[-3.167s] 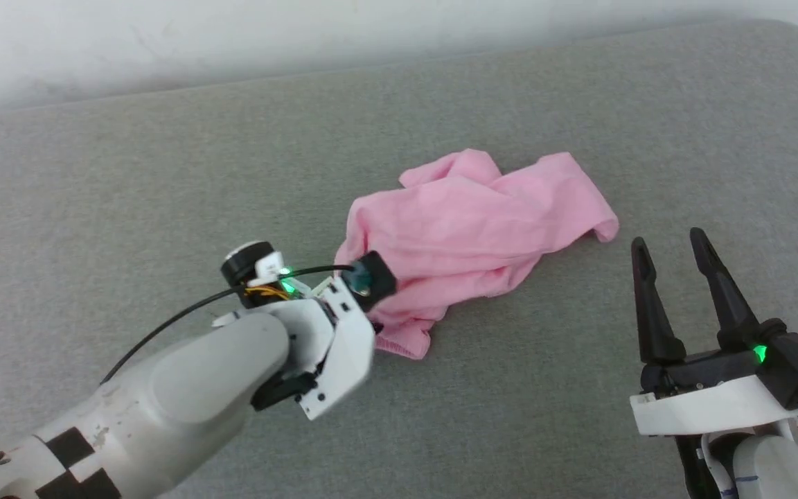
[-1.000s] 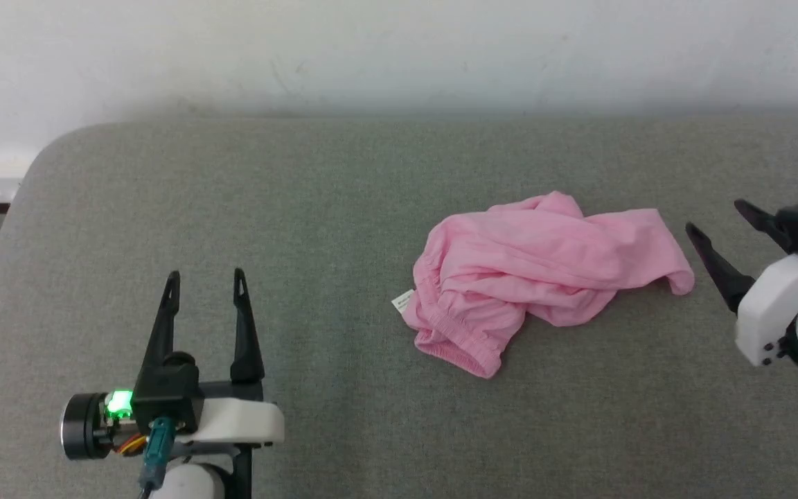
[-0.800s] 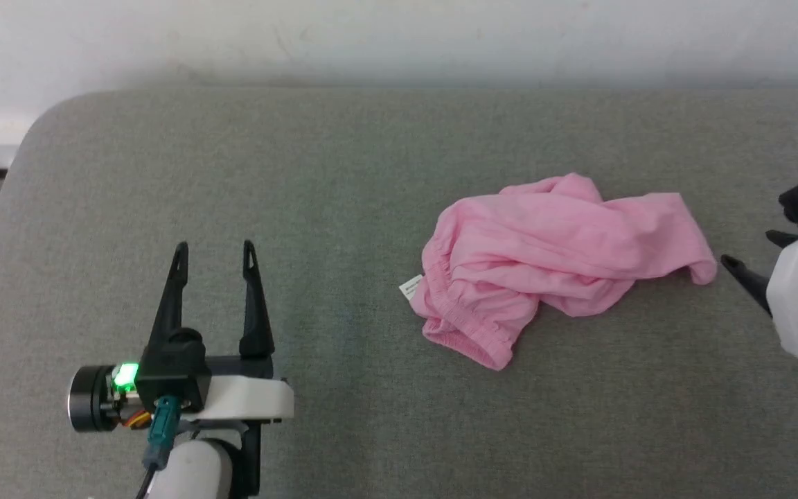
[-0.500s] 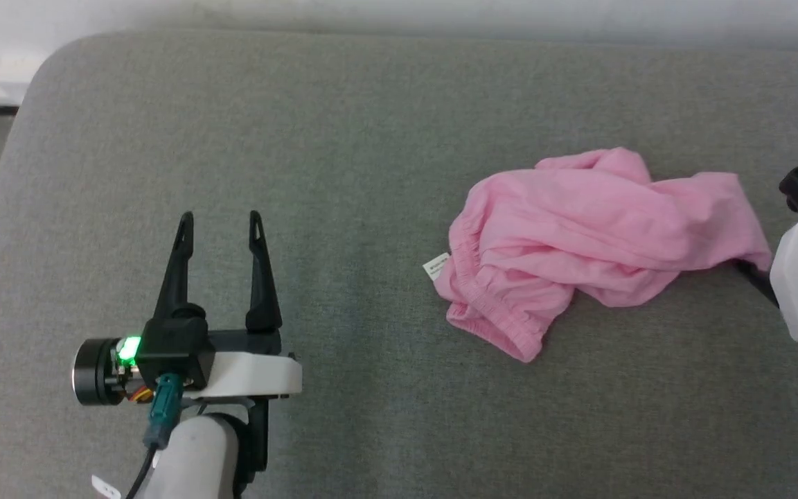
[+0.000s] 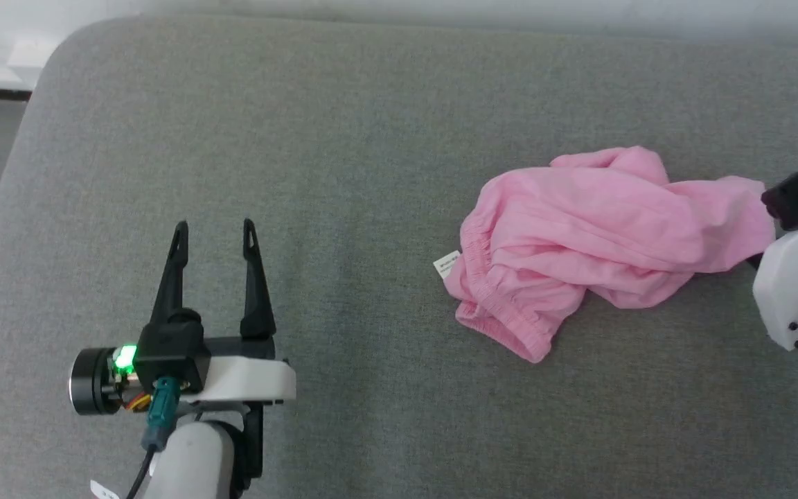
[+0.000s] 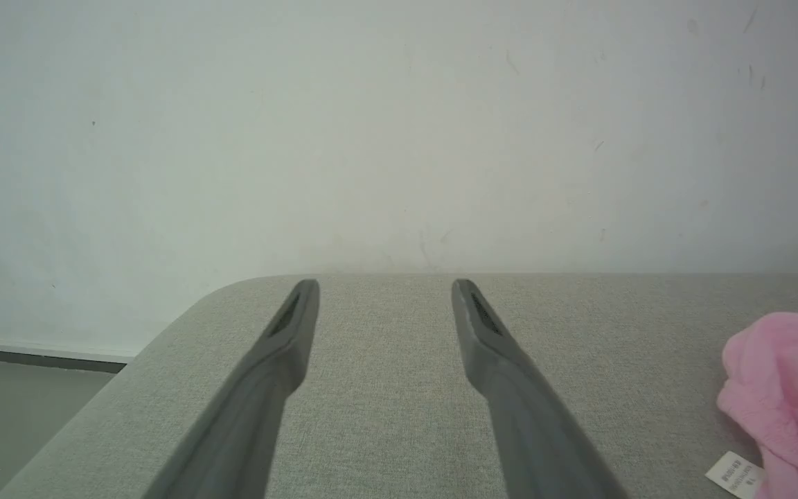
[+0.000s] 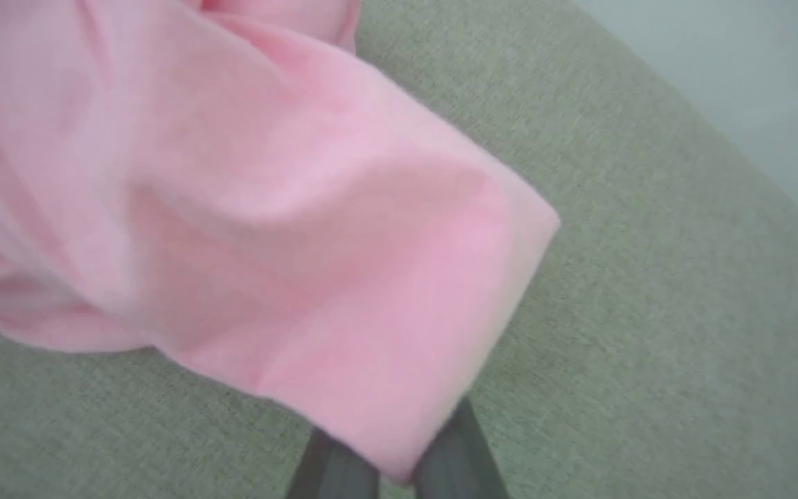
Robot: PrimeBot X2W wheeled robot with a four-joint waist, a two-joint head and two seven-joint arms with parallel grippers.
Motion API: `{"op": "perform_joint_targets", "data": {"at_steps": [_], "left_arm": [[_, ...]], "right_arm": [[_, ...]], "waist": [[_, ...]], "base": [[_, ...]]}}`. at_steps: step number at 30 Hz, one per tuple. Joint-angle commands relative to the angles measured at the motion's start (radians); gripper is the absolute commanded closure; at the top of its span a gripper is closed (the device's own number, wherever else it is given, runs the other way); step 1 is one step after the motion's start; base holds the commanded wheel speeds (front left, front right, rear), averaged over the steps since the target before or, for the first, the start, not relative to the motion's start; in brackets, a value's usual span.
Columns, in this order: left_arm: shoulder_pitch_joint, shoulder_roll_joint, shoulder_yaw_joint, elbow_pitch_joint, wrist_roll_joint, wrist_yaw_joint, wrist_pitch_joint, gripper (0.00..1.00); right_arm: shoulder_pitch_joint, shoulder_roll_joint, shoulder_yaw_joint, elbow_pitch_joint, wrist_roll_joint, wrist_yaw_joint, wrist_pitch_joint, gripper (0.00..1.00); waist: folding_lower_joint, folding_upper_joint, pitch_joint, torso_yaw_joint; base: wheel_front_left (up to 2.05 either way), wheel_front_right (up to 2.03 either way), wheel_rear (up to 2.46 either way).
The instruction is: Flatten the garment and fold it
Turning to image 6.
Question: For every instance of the pink fluffy garment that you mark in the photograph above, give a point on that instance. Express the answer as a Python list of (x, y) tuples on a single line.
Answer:
[(790, 402)]

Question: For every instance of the dark grey baseboard strip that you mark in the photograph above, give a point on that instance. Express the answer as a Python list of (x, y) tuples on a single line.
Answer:
[(39, 360)]

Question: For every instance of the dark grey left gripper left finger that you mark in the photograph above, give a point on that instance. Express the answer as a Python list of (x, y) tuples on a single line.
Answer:
[(253, 402)]

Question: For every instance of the white garment care label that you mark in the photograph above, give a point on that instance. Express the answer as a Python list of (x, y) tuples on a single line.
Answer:
[(735, 475)]

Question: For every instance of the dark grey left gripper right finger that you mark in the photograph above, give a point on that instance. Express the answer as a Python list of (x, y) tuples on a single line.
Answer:
[(524, 409)]

